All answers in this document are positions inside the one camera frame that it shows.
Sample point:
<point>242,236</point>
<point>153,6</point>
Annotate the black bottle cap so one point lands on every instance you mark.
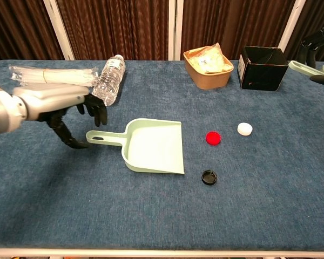
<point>209,177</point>

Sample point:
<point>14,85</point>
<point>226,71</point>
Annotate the brown paper food bowl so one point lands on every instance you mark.
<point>210,79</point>

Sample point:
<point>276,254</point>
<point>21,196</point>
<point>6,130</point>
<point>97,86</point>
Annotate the white bottle cap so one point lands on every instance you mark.
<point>244,129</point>

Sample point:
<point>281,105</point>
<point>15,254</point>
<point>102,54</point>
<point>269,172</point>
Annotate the white slanted frame post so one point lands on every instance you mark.
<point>291,24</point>
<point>59,29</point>

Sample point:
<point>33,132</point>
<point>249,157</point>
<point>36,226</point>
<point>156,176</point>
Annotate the mint green hand brush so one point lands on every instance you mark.
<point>299,66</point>

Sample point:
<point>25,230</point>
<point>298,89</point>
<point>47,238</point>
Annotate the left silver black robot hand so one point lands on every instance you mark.
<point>54,98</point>

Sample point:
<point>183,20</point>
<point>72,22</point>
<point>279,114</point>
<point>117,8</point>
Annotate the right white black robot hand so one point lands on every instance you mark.
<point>310,54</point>

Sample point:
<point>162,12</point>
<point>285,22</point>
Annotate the bundle of wrapped white straws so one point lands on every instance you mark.
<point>56,75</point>

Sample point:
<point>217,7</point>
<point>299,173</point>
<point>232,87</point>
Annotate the mint green plastic dustpan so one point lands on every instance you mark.
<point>151,145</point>

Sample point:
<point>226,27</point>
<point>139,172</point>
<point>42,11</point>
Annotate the brown pleated curtain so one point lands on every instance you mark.
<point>118,27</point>

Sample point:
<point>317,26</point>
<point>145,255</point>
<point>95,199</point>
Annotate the white upright frame post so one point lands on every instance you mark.
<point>175,27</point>

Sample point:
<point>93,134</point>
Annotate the clear bag of white items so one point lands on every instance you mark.
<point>213,60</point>

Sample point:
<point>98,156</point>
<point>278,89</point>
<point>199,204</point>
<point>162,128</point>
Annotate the clear plastic water bottle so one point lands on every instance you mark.
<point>110,75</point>

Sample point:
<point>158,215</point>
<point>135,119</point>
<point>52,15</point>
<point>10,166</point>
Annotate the black cardboard box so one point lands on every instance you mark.
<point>259,78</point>

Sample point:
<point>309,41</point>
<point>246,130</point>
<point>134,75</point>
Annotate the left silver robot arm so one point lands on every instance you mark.
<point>2,113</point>

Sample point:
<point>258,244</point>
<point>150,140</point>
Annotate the white table edge rail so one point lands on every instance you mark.
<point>162,254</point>

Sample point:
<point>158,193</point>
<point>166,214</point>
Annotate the red bottle cap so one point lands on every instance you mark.
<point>213,139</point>

